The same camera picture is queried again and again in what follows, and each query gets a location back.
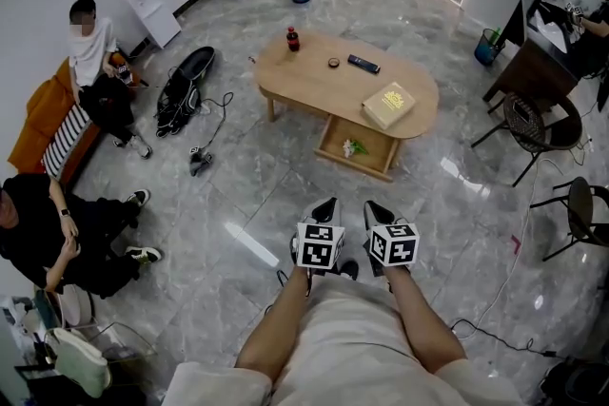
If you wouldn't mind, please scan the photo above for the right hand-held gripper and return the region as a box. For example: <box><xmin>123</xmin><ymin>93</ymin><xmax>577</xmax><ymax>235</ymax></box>
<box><xmin>363</xmin><ymin>200</ymin><xmax>422</xmax><ymax>278</ymax></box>

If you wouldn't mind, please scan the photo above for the person's left forearm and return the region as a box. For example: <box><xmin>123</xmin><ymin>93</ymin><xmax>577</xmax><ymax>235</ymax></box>
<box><xmin>235</xmin><ymin>265</ymin><xmax>313</xmax><ymax>384</ymax></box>

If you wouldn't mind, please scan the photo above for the wooden drawer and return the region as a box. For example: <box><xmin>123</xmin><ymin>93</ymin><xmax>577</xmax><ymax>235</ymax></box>
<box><xmin>313</xmin><ymin>114</ymin><xmax>402</xmax><ymax>184</ymax></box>

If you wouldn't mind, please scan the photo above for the wooden coffee table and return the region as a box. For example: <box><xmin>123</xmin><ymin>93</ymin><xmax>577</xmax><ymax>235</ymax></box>
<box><xmin>253</xmin><ymin>30</ymin><xmax>440</xmax><ymax>142</ymax></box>

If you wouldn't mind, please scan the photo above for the spare hand-held gripper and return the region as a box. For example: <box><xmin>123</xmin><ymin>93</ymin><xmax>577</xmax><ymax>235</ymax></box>
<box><xmin>188</xmin><ymin>145</ymin><xmax>214</xmax><ymax>178</ymax></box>

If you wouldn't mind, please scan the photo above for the black and white striped cloth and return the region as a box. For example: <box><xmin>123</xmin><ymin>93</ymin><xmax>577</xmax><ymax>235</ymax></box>
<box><xmin>41</xmin><ymin>103</ymin><xmax>94</xmax><ymax>180</ymax></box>

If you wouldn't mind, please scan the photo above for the wire frame rack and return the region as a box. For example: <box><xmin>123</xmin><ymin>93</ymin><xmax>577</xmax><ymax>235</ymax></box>
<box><xmin>88</xmin><ymin>321</ymin><xmax>158</xmax><ymax>365</ymax></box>

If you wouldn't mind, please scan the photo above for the white bag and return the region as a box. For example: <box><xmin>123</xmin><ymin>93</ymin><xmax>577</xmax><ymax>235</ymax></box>
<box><xmin>50</xmin><ymin>326</ymin><xmax>113</xmax><ymax>399</ymax></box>

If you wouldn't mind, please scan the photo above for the dark wicker chair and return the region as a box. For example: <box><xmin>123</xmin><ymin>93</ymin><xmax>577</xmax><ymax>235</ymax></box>
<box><xmin>530</xmin><ymin>176</ymin><xmax>609</xmax><ymax>262</ymax></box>
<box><xmin>470</xmin><ymin>90</ymin><xmax>584</xmax><ymax>187</ymax></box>

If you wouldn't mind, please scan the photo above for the orange sofa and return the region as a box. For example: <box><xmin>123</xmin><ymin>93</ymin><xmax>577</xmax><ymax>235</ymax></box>
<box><xmin>8</xmin><ymin>54</ymin><xmax>144</xmax><ymax>186</ymax></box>

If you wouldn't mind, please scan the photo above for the thick beige book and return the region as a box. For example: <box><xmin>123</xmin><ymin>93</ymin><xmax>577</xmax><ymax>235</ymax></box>
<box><xmin>361</xmin><ymin>81</ymin><xmax>417</xmax><ymax>130</ymax></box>

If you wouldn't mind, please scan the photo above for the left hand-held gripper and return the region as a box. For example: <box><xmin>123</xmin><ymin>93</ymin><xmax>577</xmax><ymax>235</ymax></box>
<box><xmin>290</xmin><ymin>197</ymin><xmax>346</xmax><ymax>272</ymax></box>

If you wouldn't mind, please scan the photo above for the waste bin with blue bag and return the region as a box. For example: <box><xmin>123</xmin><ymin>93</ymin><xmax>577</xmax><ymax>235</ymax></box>
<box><xmin>474</xmin><ymin>30</ymin><xmax>506</xmax><ymax>67</ymax></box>

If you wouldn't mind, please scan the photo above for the dark wooden desk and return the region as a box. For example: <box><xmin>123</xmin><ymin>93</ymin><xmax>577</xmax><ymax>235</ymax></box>
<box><xmin>482</xmin><ymin>0</ymin><xmax>596</xmax><ymax>110</ymax></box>

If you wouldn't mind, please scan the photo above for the dark blue remote control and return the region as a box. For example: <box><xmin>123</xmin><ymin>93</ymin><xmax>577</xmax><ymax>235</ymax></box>
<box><xmin>346</xmin><ymin>53</ymin><xmax>382</xmax><ymax>75</ymax></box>

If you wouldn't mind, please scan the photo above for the thin black cable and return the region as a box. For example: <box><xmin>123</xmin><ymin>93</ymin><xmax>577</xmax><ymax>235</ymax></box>
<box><xmin>199</xmin><ymin>91</ymin><xmax>235</xmax><ymax>151</ymax></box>

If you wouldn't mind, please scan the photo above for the person's right forearm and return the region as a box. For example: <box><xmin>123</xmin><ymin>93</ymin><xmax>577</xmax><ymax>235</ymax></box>
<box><xmin>383</xmin><ymin>264</ymin><xmax>467</xmax><ymax>375</ymax></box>

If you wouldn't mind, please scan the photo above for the black bag with cables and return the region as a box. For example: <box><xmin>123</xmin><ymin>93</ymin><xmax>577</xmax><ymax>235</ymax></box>
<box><xmin>155</xmin><ymin>46</ymin><xmax>216</xmax><ymax>139</ymax></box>

